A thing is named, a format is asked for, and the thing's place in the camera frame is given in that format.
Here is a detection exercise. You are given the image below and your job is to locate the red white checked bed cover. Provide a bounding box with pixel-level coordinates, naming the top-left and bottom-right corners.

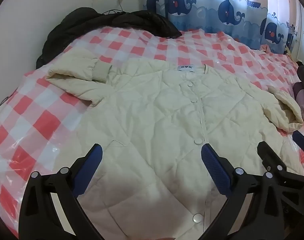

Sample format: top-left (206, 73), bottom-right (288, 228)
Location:
top-left (0, 26), bottom-right (304, 233)

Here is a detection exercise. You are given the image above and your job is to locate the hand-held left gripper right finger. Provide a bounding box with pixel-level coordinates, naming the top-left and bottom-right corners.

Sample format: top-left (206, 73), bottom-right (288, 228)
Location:
top-left (201, 143), bottom-right (288, 240)

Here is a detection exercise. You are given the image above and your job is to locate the cream quilted jacket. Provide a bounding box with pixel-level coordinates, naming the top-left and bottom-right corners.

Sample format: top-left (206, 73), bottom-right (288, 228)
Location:
top-left (45, 47), bottom-right (304, 240)

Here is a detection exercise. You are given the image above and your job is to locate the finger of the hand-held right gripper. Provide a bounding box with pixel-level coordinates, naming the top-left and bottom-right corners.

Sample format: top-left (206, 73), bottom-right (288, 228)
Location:
top-left (257, 141), bottom-right (304, 216)
top-left (292, 131), bottom-right (304, 153)

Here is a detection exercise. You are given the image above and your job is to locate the blue whale print curtain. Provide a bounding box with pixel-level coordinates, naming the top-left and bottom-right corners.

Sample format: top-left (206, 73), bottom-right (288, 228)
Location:
top-left (142, 0), bottom-right (302, 55)

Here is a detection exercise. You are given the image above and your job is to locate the black jacket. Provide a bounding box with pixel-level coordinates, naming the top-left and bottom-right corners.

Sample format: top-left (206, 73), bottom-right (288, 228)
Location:
top-left (36, 7), bottom-right (182, 68)

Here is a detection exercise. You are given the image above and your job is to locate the black cable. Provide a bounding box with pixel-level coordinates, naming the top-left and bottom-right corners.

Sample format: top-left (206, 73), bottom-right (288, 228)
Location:
top-left (102, 0), bottom-right (129, 14)

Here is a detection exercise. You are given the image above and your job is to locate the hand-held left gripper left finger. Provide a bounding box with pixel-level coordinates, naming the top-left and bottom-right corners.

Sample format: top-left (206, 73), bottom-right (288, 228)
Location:
top-left (18, 143), bottom-right (104, 240)

